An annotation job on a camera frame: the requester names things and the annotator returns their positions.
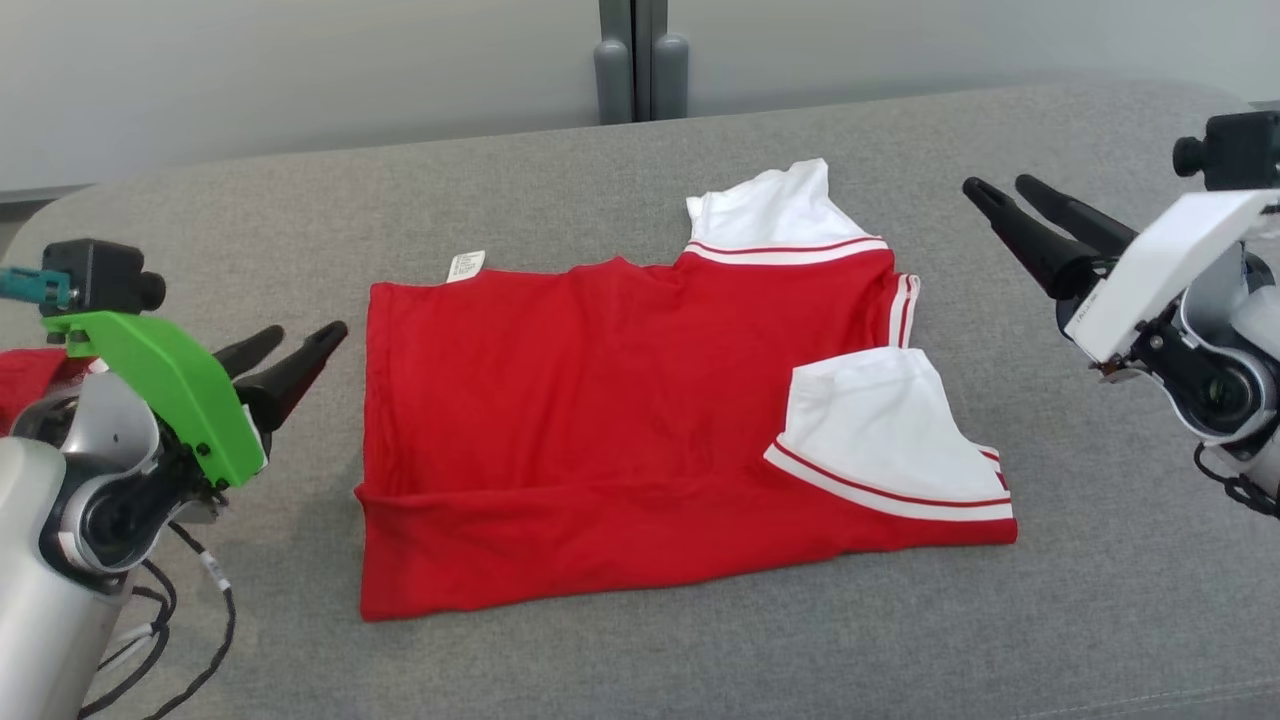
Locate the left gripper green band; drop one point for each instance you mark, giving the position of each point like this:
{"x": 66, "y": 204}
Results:
{"x": 170, "y": 385}

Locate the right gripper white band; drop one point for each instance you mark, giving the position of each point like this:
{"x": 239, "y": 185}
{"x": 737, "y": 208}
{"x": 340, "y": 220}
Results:
{"x": 1170, "y": 265}

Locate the red shorts white trim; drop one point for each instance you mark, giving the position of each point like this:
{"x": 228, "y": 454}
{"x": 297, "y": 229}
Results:
{"x": 30, "y": 385}

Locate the red white Bulls shirt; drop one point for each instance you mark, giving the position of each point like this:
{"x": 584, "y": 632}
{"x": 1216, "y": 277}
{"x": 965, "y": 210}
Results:
{"x": 580, "y": 420}

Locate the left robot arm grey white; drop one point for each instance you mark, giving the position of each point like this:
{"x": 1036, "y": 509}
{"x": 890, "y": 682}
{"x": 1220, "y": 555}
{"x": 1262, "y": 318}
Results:
{"x": 40, "y": 600}

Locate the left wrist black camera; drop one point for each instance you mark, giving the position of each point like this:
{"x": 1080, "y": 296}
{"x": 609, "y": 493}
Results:
{"x": 100, "y": 275}

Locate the wrist black camera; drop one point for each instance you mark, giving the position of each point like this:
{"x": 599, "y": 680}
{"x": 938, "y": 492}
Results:
{"x": 1240, "y": 150}
{"x": 100, "y": 275}

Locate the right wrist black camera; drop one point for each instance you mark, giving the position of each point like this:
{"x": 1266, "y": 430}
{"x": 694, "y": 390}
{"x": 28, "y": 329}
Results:
{"x": 1240, "y": 150}

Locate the grey double partition post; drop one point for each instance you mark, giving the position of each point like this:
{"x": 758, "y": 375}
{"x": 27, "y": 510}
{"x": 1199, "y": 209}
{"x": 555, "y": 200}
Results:
{"x": 657, "y": 50}

